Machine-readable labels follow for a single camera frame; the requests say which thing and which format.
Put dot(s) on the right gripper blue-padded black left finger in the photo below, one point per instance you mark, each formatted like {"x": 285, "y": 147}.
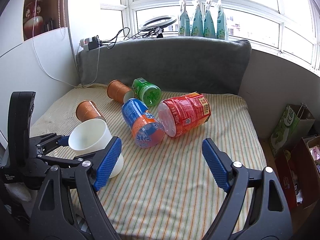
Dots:
{"x": 67, "y": 205}

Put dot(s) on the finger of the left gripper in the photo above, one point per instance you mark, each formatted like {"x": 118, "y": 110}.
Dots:
{"x": 48, "y": 142}
{"x": 45, "y": 162}

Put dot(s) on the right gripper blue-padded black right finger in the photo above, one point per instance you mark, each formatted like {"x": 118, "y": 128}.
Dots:
{"x": 254, "y": 207}

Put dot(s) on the white paper cup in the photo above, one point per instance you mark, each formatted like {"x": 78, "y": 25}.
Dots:
{"x": 89, "y": 136}

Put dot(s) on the brown paper cup left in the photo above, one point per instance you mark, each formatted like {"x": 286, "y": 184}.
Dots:
{"x": 87, "y": 110}

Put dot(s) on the brown paper cup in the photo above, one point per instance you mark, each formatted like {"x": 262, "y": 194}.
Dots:
{"x": 87, "y": 110}
{"x": 119, "y": 92}

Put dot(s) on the brown paper cup right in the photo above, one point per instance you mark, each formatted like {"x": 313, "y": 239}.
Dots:
{"x": 119, "y": 92}

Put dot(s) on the blue orange plastic cup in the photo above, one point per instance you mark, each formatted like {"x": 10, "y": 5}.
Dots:
{"x": 146, "y": 130}

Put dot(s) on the green plastic cup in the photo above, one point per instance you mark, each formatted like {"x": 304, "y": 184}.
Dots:
{"x": 147, "y": 92}

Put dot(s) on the red plastic cup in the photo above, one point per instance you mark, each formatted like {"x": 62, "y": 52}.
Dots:
{"x": 180, "y": 114}

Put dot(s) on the red cardboard box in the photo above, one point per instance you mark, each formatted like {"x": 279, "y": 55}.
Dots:
{"x": 298, "y": 172}

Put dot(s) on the striped beige cushion cover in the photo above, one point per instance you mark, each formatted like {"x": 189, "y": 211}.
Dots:
{"x": 167, "y": 191}

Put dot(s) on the green white paper bag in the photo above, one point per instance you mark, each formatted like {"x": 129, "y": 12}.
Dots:
{"x": 295, "y": 123}

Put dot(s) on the white power strip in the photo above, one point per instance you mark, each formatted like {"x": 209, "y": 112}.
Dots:
{"x": 84, "y": 43}

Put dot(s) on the black power adapter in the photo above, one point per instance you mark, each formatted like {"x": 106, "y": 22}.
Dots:
{"x": 94, "y": 43}

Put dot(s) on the red white ornament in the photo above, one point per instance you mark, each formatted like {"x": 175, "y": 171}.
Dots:
{"x": 34, "y": 21}

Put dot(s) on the grey sofa backrest cushion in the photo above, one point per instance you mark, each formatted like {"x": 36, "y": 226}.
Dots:
{"x": 174, "y": 64}

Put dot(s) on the teal refill pouch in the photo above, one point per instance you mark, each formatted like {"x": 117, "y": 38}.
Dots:
{"x": 208, "y": 24}
{"x": 184, "y": 21}
{"x": 222, "y": 30}
{"x": 197, "y": 24}

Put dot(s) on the white ring light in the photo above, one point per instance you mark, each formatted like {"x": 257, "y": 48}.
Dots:
{"x": 158, "y": 22}

